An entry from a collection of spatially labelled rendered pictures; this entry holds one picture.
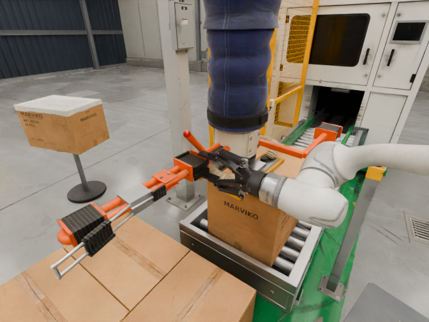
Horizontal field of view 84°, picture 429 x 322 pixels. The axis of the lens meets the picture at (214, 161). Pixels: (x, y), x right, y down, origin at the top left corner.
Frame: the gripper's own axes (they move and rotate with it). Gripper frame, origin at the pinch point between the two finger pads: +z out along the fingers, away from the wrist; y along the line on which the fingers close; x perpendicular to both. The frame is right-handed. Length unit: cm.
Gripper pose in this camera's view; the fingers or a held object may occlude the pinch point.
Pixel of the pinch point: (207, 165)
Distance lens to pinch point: 78.0
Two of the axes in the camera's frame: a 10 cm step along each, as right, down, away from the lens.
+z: -8.2, -2.8, 5.1
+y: 0.0, 8.8, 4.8
